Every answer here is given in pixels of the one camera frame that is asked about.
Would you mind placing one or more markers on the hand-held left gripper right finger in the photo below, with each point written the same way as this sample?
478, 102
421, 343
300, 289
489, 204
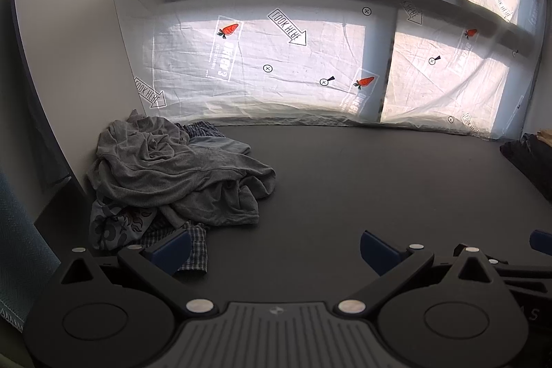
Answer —
379, 249

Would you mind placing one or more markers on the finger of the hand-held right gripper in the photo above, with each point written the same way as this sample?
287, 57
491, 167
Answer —
542, 241
528, 279

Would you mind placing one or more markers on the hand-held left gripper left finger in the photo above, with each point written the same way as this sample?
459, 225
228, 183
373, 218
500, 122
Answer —
172, 249

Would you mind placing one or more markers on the grey zip hoodie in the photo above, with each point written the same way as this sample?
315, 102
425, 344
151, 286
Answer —
172, 174

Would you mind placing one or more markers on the dark clothes pile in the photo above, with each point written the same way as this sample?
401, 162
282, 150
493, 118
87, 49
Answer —
528, 161

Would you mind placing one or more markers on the plaid shorts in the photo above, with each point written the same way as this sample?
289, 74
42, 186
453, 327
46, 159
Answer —
189, 251

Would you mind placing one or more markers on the grey patterned garment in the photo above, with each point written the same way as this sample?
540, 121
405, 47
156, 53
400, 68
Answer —
116, 225

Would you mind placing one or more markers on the light blue garment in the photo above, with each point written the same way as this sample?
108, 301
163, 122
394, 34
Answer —
220, 144

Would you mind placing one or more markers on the teal cloth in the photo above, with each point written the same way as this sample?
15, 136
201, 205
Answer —
21, 247

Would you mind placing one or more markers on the white board panel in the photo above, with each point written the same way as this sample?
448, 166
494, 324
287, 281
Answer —
73, 83

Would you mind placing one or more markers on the white printed sheet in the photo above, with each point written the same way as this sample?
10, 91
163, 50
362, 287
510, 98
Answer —
302, 49

